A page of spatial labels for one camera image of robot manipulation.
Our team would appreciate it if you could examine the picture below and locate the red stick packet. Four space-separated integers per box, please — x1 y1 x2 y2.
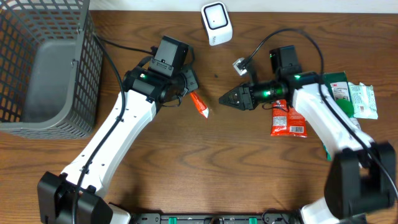
190 91 209 119

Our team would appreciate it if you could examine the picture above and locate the red snack bag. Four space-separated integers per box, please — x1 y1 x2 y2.
271 100 307 138

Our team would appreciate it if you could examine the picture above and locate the green 3M product package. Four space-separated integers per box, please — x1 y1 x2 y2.
322 72 363 161

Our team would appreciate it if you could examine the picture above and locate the teal tissue packet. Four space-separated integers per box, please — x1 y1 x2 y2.
348 82 378 119

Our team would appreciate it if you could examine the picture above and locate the green-lid seasoning jar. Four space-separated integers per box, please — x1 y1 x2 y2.
335 98 354 118

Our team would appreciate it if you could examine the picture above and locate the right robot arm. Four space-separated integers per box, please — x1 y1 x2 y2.
219 72 397 223

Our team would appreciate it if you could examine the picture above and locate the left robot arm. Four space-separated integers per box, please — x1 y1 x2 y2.
37 65 198 223

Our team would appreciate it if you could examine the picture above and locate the white barcode scanner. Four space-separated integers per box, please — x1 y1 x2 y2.
201 1 233 46

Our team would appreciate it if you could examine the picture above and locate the grey plastic mesh basket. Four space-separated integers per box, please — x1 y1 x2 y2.
1 0 103 139

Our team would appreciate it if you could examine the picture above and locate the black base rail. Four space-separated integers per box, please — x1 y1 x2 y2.
130 212 303 224

